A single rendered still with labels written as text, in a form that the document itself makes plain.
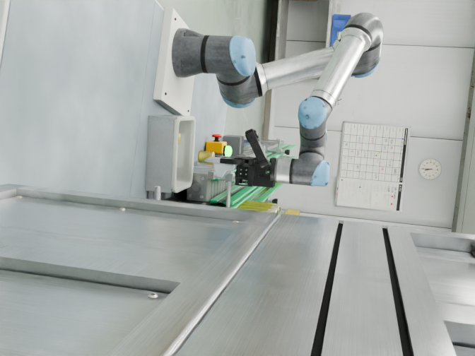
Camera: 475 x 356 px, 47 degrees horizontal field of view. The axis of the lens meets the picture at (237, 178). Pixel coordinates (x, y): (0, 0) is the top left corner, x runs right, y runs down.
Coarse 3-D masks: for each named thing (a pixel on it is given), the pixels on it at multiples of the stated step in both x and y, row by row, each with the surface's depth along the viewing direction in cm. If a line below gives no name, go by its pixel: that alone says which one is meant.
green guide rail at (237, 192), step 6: (282, 156) 341; (288, 156) 347; (294, 156) 346; (234, 186) 209; (240, 186) 212; (246, 186) 211; (252, 186) 212; (234, 192) 198; (240, 192) 197; (246, 192) 198; (216, 198) 182; (222, 198) 184; (234, 198) 184; (240, 198) 189
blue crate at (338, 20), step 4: (336, 16) 670; (340, 16) 670; (344, 16) 669; (348, 16) 667; (332, 20) 673; (336, 20) 672; (340, 20) 671; (344, 20) 669; (332, 24) 674; (336, 24) 672; (340, 24) 671; (344, 24) 670; (332, 28) 673; (336, 28) 673; (340, 28) 672; (332, 32) 675; (336, 32) 673; (340, 32) 673; (332, 36) 676; (336, 36) 674; (340, 36) 673; (332, 40) 677; (332, 44) 677
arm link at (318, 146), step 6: (300, 138) 157; (324, 138) 156; (300, 144) 160; (306, 144) 156; (312, 144) 155; (318, 144) 155; (324, 144) 158; (300, 150) 158; (306, 150) 156; (312, 150) 156; (318, 150) 156; (324, 150) 159
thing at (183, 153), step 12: (180, 120) 156; (192, 120) 169; (180, 132) 171; (192, 132) 170; (180, 144) 171; (192, 144) 171; (180, 156) 172; (192, 156) 171; (180, 168) 172; (192, 168) 172; (180, 180) 172
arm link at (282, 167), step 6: (276, 162) 156; (282, 162) 155; (288, 162) 155; (276, 168) 155; (282, 168) 155; (288, 168) 154; (276, 174) 155; (282, 174) 155; (288, 174) 154; (276, 180) 156; (282, 180) 156; (288, 180) 155
